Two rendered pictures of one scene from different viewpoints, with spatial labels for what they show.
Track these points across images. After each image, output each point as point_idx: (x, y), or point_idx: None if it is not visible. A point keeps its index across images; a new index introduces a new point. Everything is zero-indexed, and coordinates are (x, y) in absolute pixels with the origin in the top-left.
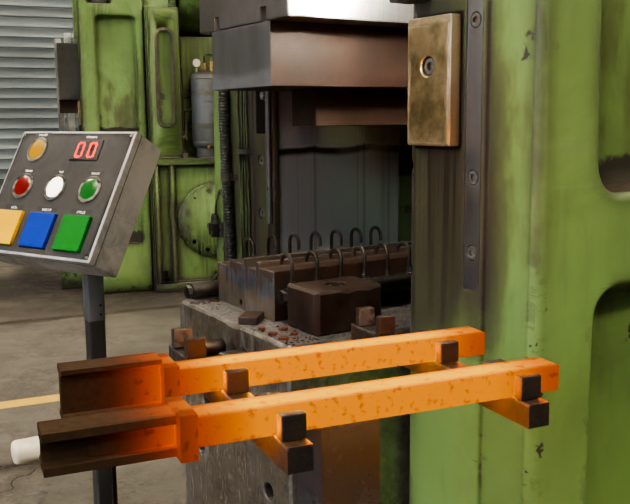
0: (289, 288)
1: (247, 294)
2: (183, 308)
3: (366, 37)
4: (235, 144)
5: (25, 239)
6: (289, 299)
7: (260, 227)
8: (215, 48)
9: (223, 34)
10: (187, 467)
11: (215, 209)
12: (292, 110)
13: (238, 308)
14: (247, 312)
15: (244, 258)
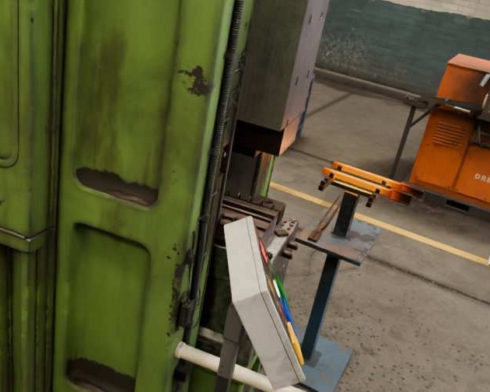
0: (281, 211)
1: (268, 233)
2: (272, 264)
3: None
4: None
5: (294, 327)
6: (280, 215)
7: (210, 227)
8: (284, 135)
9: (288, 127)
10: None
11: (193, 246)
12: (256, 150)
13: (267, 243)
14: (281, 232)
15: (271, 220)
